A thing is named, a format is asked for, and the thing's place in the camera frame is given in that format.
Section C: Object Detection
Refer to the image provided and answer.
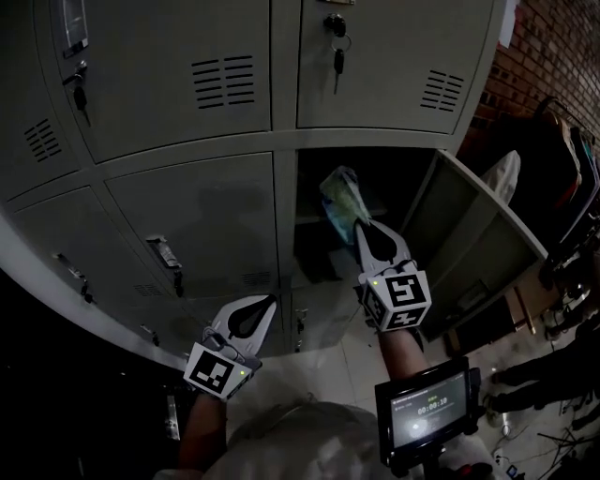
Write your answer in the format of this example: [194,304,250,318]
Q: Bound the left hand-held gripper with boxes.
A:
[183,293,278,401]

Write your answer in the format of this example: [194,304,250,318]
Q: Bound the black monitor with lit screen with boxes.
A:
[373,355,485,471]

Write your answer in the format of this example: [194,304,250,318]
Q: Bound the black-head key with ring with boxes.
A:
[322,12,353,96]

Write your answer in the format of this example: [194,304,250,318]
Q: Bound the clothes rack with garments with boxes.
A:
[532,96,600,263]

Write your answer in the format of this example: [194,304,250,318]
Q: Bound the white hanging garment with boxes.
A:
[480,149,522,204]

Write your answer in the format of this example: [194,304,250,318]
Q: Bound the white power adapter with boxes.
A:
[492,448,522,478]

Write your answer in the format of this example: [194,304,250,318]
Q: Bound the clear door label holder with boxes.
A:
[59,0,91,59]

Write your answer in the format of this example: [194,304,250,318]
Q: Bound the brown cardboard piece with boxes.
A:
[509,269,563,335]

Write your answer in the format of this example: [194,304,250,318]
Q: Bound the green blue packet item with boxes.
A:
[320,165,374,246]

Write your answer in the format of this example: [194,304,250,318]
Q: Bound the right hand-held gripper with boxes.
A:
[352,219,433,333]

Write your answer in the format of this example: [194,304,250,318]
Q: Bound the person's right forearm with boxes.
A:
[376,326,430,382]

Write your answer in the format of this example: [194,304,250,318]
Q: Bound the person's white shirt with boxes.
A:
[153,397,510,480]

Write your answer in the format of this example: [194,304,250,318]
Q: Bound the person's left forearm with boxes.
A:
[176,392,231,471]

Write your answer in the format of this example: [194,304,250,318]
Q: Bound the open grey locker door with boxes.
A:
[400,148,550,340]

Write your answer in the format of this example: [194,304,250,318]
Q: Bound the metal latch plate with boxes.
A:
[165,394,183,443]

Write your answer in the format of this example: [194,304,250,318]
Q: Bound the grey metal locker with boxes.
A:
[0,0,550,372]

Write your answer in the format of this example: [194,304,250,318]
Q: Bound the metal door latch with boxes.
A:
[139,322,161,349]
[144,235,186,300]
[292,307,309,353]
[52,251,98,306]

